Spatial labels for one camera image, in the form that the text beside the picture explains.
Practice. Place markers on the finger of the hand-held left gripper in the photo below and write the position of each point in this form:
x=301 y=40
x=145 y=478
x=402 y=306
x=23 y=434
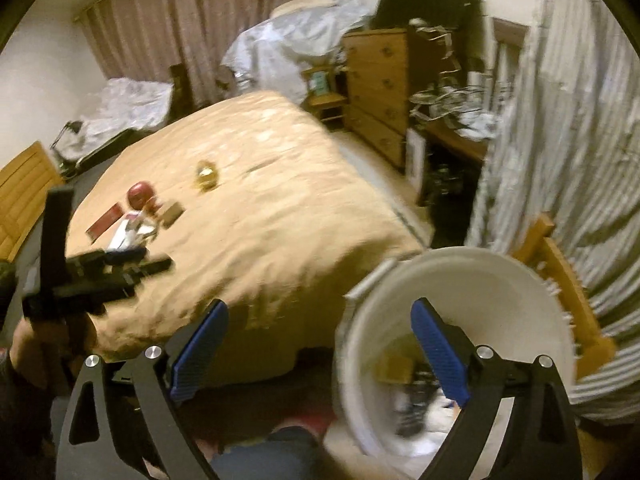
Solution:
x=150 y=266
x=125 y=256

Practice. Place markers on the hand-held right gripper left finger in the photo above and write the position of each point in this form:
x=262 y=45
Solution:
x=200 y=350

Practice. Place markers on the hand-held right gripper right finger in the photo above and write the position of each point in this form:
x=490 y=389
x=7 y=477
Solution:
x=440 y=350

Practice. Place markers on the black plastic item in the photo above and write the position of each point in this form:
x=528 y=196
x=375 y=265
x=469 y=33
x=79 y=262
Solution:
x=410 y=410

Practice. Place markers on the white plastic bucket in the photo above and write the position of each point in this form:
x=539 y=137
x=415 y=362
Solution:
x=500 y=300

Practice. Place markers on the person's left forearm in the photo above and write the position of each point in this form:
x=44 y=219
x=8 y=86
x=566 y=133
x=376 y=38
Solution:
x=20 y=410

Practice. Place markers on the person's left hand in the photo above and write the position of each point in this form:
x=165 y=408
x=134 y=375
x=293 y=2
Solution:
x=35 y=347

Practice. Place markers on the flat red box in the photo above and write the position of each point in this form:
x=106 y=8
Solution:
x=105 y=222

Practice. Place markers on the wooden headboard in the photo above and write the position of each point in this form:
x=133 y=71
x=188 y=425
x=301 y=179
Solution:
x=25 y=195

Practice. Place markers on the orange snack packet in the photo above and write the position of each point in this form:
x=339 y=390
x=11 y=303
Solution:
x=155 y=206

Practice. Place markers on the tan cardboard box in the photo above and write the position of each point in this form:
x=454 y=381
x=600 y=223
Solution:
x=172 y=212

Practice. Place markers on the red round ball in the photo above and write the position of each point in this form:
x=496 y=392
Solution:
x=140 y=194

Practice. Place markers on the black desk lamp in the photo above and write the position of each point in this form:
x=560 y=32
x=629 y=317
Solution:
x=65 y=135

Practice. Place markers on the yellow plastic bag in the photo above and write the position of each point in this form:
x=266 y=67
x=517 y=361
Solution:
x=206 y=174

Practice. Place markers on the person's right leg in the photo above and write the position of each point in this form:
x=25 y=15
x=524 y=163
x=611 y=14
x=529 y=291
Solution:
x=280 y=455

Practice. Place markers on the tan bed blanket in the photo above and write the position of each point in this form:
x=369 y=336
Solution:
x=275 y=220

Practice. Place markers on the wooden chair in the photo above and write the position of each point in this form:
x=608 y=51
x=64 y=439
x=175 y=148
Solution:
x=565 y=285

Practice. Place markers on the small white plastic sheet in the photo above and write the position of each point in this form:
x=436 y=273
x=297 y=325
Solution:
x=125 y=105

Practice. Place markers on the wooden desk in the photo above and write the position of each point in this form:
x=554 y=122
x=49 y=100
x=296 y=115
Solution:
x=460 y=141

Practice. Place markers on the small wooden stand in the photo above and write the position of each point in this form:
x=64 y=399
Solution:
x=322 y=90

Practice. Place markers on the brown window curtain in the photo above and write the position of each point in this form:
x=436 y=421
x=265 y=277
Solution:
x=200 y=20

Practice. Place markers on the striped grey cloth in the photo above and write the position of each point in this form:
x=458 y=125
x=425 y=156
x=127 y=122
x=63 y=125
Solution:
x=565 y=135

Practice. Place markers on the large white plastic sheet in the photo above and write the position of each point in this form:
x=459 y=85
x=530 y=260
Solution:
x=295 y=45

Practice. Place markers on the wooden dresser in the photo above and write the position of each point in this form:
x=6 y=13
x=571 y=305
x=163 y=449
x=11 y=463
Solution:
x=380 y=90

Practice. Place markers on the black monitor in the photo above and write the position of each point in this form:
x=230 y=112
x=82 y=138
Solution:
x=425 y=0

